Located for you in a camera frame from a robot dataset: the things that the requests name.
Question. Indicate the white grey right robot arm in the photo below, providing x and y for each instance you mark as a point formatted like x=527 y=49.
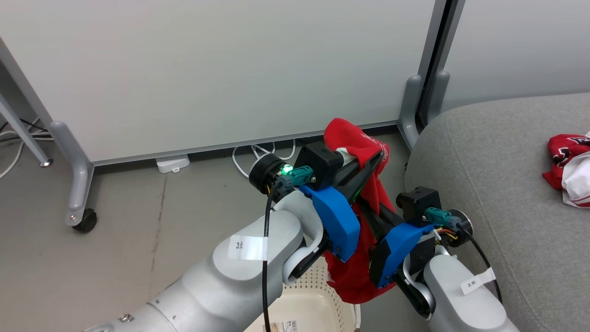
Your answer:
x=461 y=304

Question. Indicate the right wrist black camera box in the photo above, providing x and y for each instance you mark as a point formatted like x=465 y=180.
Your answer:
x=417 y=203

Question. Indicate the wide white partition panel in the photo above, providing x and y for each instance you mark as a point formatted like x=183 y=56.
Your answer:
x=207 y=69

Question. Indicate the short grey partition foot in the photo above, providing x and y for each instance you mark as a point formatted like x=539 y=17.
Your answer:
x=410 y=106
x=438 y=97

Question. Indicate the red white printed jersey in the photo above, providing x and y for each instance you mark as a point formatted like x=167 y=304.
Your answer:
x=564 y=147

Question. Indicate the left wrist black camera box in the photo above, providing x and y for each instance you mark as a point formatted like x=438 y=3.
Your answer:
x=322 y=163

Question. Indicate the grey metal table leg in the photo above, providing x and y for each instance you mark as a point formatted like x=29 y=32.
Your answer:
x=23 y=133

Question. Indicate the long grey partition foot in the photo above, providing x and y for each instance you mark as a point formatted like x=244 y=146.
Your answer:
x=80 y=184

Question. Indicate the narrow white partition panel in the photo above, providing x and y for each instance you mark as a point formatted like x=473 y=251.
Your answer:
x=516 y=46

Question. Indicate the cream plastic laundry basket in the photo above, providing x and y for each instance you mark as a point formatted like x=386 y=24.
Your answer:
x=313 y=309

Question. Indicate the plain red garment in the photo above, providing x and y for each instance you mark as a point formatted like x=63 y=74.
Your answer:
x=345 y=138

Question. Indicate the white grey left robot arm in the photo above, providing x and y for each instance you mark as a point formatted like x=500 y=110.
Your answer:
x=221 y=286

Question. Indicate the grey fabric sofa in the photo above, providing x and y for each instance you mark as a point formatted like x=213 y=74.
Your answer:
x=498 y=184

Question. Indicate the white power adapter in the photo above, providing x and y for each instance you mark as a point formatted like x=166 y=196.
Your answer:
x=172 y=163

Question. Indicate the black caster wheel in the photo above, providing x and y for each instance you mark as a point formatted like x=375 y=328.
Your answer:
x=87 y=222

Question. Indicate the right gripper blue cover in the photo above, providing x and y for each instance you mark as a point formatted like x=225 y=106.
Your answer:
x=396 y=249

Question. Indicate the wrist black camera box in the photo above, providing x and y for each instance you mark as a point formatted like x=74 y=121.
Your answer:
x=322 y=163
x=417 y=203

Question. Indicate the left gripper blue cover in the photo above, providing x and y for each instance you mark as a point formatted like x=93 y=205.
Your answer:
x=336 y=221

